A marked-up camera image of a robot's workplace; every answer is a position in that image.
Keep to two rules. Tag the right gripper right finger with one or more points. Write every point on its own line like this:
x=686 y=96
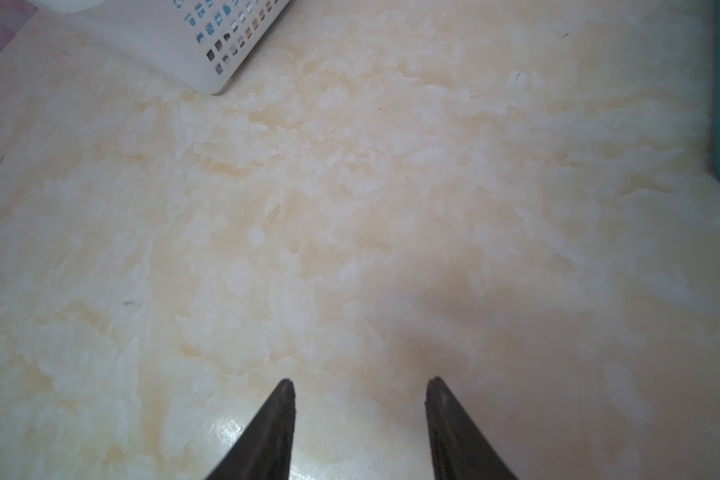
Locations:
x=458 y=448

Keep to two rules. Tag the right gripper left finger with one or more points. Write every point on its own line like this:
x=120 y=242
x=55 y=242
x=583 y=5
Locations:
x=263 y=450

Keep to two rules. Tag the white plastic basket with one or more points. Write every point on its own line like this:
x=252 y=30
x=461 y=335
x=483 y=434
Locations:
x=200 y=43

